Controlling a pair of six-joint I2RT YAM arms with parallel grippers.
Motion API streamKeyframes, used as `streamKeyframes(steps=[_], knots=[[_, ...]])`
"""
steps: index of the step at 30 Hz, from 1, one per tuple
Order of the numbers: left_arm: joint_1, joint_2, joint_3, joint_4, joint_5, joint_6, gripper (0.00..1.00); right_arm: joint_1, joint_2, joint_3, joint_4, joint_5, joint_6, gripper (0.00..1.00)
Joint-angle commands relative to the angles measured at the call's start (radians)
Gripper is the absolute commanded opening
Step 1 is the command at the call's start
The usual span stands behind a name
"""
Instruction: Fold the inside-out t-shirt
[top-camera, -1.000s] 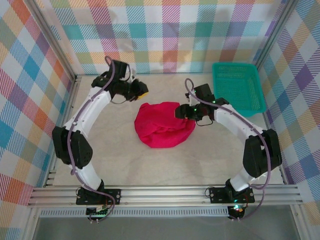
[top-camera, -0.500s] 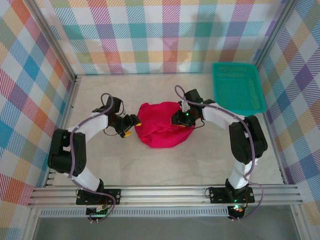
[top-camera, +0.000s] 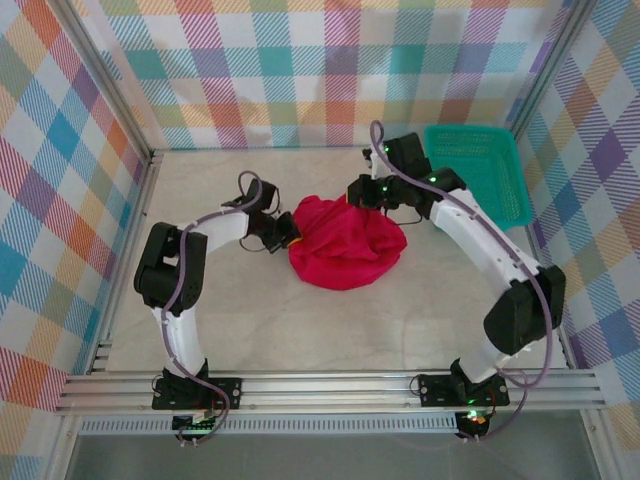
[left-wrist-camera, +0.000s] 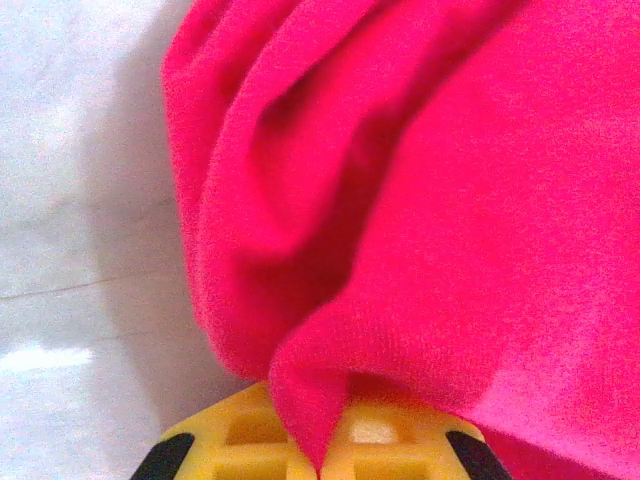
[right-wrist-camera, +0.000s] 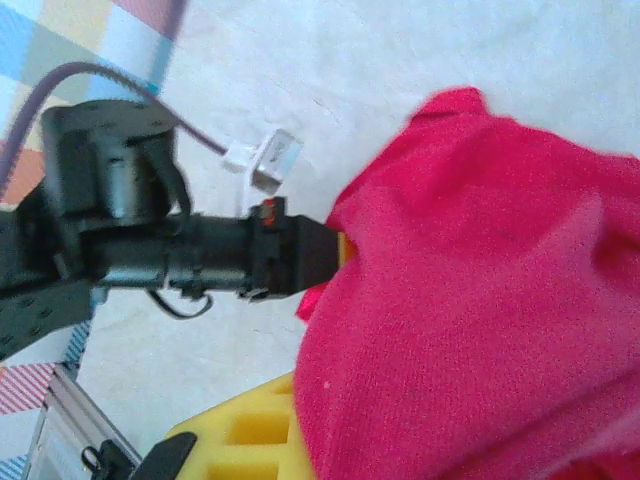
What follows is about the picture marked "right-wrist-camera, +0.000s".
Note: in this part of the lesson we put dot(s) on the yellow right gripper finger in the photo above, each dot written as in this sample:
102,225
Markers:
220,450

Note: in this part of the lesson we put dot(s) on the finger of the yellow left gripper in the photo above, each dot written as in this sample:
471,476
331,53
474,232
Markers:
320,255

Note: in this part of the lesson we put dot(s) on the red t-shirt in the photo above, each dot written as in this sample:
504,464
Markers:
475,300

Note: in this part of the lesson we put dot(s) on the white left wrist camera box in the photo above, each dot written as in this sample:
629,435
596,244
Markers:
275,157

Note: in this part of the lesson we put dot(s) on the long aluminium mounting rail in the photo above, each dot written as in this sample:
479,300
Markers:
65,415

